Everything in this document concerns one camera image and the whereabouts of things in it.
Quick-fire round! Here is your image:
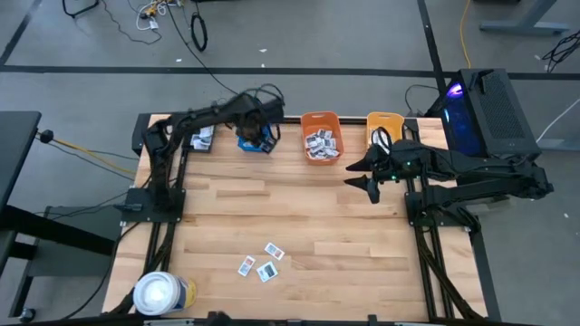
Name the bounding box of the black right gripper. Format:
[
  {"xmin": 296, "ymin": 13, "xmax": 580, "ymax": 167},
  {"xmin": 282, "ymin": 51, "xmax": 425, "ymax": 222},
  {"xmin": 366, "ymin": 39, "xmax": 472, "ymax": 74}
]
[{"xmin": 343, "ymin": 142, "xmax": 409, "ymax": 205}]

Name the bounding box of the blue plastic bin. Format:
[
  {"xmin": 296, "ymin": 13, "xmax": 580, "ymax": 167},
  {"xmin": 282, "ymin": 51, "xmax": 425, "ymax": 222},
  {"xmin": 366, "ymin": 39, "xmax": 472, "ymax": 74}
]
[{"xmin": 237, "ymin": 124, "xmax": 278, "ymax": 154}]

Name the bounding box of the yellow plastic bin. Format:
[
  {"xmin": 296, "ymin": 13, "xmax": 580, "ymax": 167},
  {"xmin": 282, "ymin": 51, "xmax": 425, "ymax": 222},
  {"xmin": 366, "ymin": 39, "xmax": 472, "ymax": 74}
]
[{"xmin": 365, "ymin": 111, "xmax": 405, "ymax": 147}]

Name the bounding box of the black mesh basket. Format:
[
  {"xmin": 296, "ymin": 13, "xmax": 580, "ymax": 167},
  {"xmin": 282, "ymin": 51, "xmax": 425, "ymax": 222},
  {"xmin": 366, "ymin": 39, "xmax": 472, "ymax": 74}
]
[{"xmin": 183, "ymin": 115, "xmax": 218, "ymax": 154}]

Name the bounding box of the orange plastic bin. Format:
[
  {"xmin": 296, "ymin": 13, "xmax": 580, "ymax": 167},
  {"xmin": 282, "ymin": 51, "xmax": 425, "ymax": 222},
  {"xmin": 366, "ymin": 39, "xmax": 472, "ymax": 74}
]
[{"xmin": 300, "ymin": 110, "xmax": 345, "ymax": 166}]

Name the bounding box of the white packet red square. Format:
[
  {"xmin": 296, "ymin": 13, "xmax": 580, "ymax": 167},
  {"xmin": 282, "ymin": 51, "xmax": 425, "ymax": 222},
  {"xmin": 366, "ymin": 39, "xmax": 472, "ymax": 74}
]
[
  {"xmin": 265, "ymin": 242, "xmax": 285, "ymax": 261},
  {"xmin": 237, "ymin": 254, "xmax": 256, "ymax": 276}
]

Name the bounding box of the black computer tower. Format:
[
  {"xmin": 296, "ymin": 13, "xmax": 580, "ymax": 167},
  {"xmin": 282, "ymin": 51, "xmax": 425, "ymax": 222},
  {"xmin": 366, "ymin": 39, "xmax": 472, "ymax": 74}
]
[{"xmin": 425, "ymin": 67, "xmax": 543, "ymax": 185}]

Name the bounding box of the white tub yellow label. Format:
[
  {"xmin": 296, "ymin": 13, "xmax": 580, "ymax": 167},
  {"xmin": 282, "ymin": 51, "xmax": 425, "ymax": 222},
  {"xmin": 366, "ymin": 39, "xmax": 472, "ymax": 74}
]
[{"xmin": 132, "ymin": 272, "xmax": 198, "ymax": 317}]

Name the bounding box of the desk with grey legs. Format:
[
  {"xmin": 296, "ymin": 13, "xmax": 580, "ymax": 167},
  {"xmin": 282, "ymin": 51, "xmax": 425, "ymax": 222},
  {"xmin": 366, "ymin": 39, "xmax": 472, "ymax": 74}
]
[{"xmin": 473, "ymin": 0, "xmax": 572, "ymax": 35}]

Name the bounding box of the black desk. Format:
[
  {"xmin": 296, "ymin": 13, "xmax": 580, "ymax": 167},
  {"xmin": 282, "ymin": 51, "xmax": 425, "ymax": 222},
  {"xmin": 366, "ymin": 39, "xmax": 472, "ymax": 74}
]
[{"xmin": 0, "ymin": 110, "xmax": 117, "ymax": 318}]

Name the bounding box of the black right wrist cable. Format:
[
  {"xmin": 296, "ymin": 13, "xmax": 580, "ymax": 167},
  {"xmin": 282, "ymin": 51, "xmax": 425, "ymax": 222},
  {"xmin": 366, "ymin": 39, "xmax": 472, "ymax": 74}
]
[{"xmin": 370, "ymin": 126, "xmax": 394, "ymax": 158}]

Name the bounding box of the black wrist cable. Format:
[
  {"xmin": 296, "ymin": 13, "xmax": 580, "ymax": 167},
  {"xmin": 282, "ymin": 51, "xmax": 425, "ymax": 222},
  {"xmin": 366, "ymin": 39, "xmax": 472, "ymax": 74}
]
[
  {"xmin": 253, "ymin": 83, "xmax": 285, "ymax": 108},
  {"xmin": 370, "ymin": 126, "xmax": 394, "ymax": 158}
]

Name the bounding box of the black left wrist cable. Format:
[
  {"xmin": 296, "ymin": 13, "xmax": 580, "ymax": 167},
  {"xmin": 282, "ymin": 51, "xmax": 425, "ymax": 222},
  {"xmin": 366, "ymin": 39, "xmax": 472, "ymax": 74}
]
[{"xmin": 253, "ymin": 83, "xmax": 285, "ymax": 108}]

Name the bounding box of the long black floor cable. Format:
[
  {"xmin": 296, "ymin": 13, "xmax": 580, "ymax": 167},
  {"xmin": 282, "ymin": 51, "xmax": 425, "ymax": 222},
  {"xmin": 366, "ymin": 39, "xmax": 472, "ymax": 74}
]
[{"xmin": 166, "ymin": 0, "xmax": 239, "ymax": 97}]

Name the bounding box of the coiled black cable loop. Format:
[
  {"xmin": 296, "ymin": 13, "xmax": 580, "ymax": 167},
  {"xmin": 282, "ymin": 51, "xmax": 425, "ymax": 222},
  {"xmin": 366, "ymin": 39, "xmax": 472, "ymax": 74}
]
[{"xmin": 189, "ymin": 11, "xmax": 209, "ymax": 53}]

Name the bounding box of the white cable bundle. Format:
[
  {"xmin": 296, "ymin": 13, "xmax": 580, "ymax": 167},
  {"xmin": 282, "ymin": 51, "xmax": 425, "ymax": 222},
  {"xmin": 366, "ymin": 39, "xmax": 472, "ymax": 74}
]
[{"xmin": 135, "ymin": 0, "xmax": 182, "ymax": 32}]

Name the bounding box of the thin yellow cable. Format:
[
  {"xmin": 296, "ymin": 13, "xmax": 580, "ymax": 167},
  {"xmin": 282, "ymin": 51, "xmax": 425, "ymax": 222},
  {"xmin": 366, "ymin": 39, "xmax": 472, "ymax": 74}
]
[{"xmin": 52, "ymin": 138, "xmax": 137, "ymax": 176}]

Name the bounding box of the yellow floor cable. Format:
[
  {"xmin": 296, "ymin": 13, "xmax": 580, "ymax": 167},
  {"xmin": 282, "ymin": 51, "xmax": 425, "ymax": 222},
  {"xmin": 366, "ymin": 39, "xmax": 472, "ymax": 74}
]
[{"xmin": 459, "ymin": 0, "xmax": 472, "ymax": 69}]

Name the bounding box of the white floor cable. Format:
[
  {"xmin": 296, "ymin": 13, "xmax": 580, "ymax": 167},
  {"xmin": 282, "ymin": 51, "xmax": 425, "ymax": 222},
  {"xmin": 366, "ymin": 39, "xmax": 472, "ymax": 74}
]
[{"xmin": 535, "ymin": 97, "xmax": 580, "ymax": 144}]

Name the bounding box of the black cable bundle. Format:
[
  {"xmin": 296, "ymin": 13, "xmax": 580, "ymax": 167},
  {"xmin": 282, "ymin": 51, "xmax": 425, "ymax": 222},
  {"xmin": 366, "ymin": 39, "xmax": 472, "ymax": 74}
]
[{"xmin": 541, "ymin": 29, "xmax": 580, "ymax": 73}]

